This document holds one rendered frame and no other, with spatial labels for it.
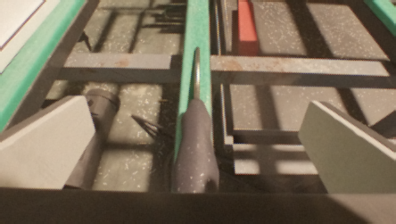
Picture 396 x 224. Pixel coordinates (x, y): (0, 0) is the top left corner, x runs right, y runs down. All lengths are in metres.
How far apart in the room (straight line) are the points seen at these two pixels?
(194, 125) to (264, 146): 0.40
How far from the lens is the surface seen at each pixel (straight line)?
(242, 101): 0.57
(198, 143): 0.15
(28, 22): 0.38
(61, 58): 0.36
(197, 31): 0.30
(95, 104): 1.13
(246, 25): 0.78
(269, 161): 0.54
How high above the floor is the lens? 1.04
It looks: 56 degrees down
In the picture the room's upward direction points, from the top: 2 degrees clockwise
